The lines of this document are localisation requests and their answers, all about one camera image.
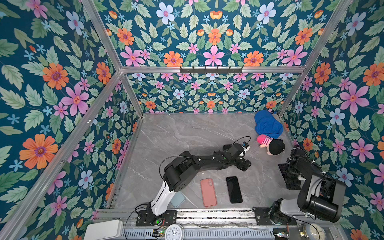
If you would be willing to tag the light blue phone case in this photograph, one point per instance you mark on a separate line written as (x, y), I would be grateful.
(178, 199)

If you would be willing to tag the doll with blue cloth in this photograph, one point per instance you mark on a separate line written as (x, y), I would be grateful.
(269, 130)

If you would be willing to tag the white heat sink strip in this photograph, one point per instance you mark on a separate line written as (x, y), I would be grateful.
(199, 234)

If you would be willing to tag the black phone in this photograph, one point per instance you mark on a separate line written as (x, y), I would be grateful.
(283, 169)
(234, 190)

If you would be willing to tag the black phone case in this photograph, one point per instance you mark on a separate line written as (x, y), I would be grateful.
(226, 147)

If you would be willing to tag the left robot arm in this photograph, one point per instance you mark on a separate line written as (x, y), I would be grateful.
(184, 167)

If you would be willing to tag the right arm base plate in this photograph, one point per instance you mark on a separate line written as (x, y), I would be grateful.
(268, 216)

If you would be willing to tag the white box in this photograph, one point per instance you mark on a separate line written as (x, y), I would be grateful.
(109, 230)

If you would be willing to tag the white clock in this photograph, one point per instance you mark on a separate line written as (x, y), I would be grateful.
(174, 232)

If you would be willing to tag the brass alarm clock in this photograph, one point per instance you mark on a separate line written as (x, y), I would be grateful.
(312, 232)

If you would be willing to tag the black hook rail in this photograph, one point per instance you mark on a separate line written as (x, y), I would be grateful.
(211, 70)

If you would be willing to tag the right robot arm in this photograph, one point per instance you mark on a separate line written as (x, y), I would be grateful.
(320, 196)

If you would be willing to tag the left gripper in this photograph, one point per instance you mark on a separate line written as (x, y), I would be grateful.
(242, 165)

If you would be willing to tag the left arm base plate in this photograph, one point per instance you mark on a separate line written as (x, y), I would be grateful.
(146, 218)

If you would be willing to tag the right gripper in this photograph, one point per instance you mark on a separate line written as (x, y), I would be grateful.
(291, 183)

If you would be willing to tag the pink phone case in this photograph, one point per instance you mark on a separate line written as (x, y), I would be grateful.
(208, 192)

